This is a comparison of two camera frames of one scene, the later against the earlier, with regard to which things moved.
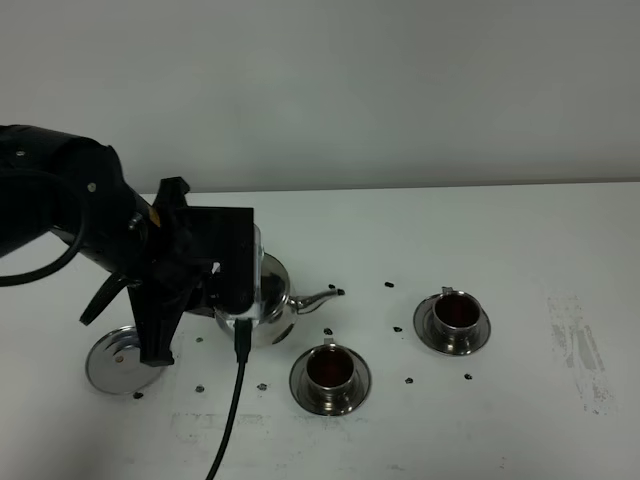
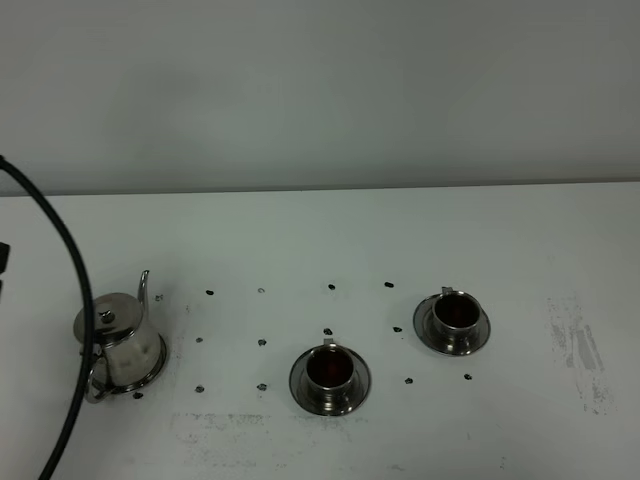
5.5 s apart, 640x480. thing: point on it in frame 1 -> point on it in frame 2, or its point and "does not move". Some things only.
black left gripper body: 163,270 -> 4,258
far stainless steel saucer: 425,326 does not move
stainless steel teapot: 277,311 -> 126,355
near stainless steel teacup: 330,370 does not move
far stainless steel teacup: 456,316 does not move
